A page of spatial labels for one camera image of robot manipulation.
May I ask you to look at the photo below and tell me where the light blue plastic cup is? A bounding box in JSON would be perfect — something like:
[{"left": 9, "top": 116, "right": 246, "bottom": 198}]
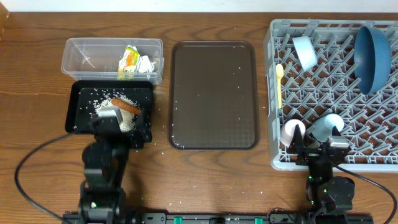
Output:
[{"left": 312, "top": 114, "right": 345, "bottom": 142}]

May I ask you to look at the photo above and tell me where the pile of white rice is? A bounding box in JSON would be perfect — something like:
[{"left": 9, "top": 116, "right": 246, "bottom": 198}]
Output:
[{"left": 80, "top": 88, "right": 141, "bottom": 133}]

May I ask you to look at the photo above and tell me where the pink plastic cup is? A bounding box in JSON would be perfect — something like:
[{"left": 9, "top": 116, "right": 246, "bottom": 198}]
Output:
[{"left": 280, "top": 119, "right": 306, "bottom": 147}]

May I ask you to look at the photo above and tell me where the orange carrot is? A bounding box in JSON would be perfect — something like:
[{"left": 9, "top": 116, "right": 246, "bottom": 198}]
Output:
[{"left": 111, "top": 98, "right": 141, "bottom": 116}]

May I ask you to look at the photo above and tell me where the snack wrapper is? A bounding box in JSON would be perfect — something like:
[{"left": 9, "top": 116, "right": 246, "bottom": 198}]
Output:
[{"left": 118, "top": 45, "right": 155, "bottom": 80}]

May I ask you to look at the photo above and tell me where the yellow plastic spoon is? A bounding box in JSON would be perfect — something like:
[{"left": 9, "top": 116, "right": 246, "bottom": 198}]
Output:
[{"left": 275, "top": 63, "right": 284, "bottom": 109}]

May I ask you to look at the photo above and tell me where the dark blue bowl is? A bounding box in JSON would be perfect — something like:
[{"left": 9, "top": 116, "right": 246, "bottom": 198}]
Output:
[{"left": 354, "top": 26, "right": 392, "bottom": 95}]

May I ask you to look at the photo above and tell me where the light blue small bowl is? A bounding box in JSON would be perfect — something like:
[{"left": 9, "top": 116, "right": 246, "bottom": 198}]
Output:
[{"left": 292, "top": 36, "right": 318, "bottom": 72}]

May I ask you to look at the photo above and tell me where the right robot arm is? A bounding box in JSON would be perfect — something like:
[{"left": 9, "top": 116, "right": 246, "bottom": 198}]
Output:
[{"left": 288, "top": 125, "right": 355, "bottom": 223}]

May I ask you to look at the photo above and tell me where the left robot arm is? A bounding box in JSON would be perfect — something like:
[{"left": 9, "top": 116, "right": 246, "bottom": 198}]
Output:
[{"left": 78, "top": 108, "right": 152, "bottom": 223}]

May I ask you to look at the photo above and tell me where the grey dishwasher rack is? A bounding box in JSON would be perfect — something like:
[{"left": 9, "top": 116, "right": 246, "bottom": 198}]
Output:
[{"left": 264, "top": 19, "right": 397, "bottom": 173}]

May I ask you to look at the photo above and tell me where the clear plastic waste bin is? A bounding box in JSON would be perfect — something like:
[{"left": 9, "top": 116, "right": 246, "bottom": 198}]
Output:
[{"left": 61, "top": 37, "right": 164, "bottom": 85}]

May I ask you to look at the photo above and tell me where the black rectangular tray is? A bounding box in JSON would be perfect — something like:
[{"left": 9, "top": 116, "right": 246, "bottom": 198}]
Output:
[{"left": 65, "top": 80, "right": 153, "bottom": 133}]

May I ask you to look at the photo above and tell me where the brown serving tray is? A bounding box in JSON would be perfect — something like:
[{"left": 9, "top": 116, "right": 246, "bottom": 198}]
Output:
[{"left": 168, "top": 41, "right": 259, "bottom": 150}]

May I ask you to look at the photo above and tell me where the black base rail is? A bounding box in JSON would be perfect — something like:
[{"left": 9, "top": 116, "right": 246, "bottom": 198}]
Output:
[{"left": 61, "top": 213, "right": 374, "bottom": 224}]

